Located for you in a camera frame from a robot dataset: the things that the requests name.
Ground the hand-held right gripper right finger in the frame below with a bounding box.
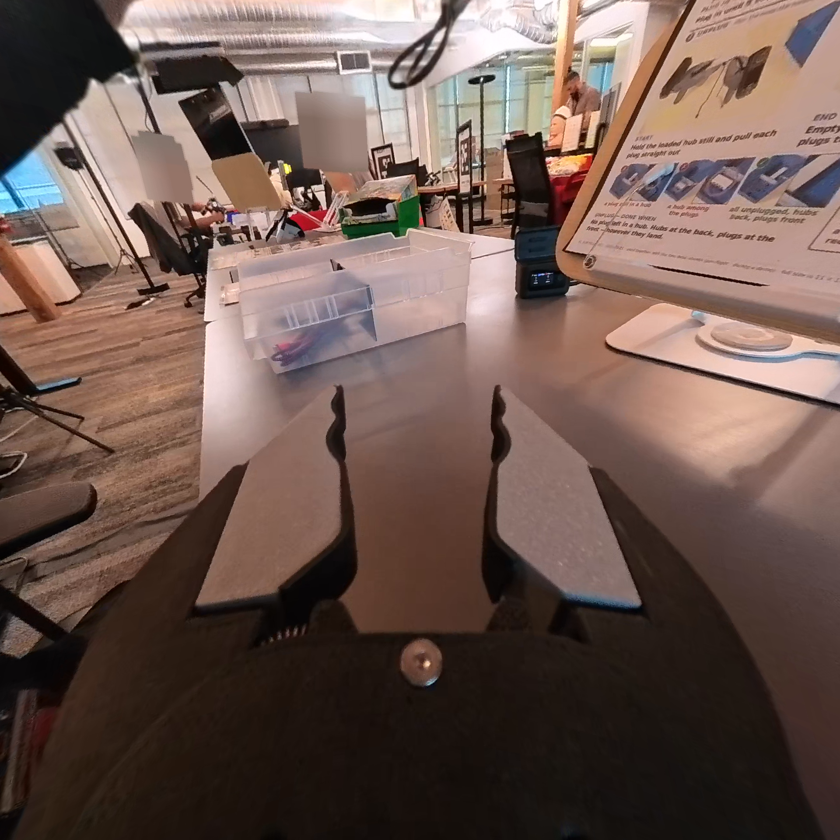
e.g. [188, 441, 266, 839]
[481, 385, 644, 611]

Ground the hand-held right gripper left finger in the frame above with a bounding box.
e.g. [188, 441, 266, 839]
[194, 385, 360, 613]

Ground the red braided USB cable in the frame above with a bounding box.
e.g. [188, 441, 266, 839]
[270, 331, 322, 363]

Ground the clear plastic bin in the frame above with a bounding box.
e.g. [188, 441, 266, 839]
[236, 228, 473, 375]

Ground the short black hub cable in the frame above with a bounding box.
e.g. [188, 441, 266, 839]
[387, 0, 470, 89]

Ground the person's left forearm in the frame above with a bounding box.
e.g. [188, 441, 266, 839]
[0, 0, 140, 177]

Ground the white stand base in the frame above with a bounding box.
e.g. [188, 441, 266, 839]
[605, 302, 840, 404]

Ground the black chair with armrest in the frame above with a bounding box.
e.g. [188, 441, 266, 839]
[0, 482, 98, 559]

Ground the black tripod stand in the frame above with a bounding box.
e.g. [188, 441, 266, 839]
[0, 341, 116, 454]

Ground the wooden display board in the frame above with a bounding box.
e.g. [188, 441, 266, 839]
[554, 0, 840, 342]

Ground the white printed paper sheet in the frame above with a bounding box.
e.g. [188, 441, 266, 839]
[209, 238, 342, 263]

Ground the office chair with dark jacket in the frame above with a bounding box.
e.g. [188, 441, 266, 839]
[128, 200, 211, 306]

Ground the clear acrylic stand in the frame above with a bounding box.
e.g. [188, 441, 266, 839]
[308, 190, 352, 231]

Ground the green cardboard box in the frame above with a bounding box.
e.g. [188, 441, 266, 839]
[340, 174, 421, 238]

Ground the red plastic bin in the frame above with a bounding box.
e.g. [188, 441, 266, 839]
[550, 172, 595, 227]

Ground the tan tilted board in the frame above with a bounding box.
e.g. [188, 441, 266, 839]
[211, 152, 283, 211]

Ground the black light stand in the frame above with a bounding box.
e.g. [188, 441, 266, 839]
[56, 125, 172, 296]

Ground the black office chair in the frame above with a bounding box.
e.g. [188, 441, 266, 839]
[504, 131, 559, 231]

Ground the marker sign on stand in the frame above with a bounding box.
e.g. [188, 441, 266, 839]
[455, 120, 476, 193]

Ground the black monitor screen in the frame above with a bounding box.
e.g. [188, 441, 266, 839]
[178, 85, 303, 165]

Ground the black overhead light panel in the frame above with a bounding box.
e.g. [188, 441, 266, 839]
[141, 42, 245, 96]

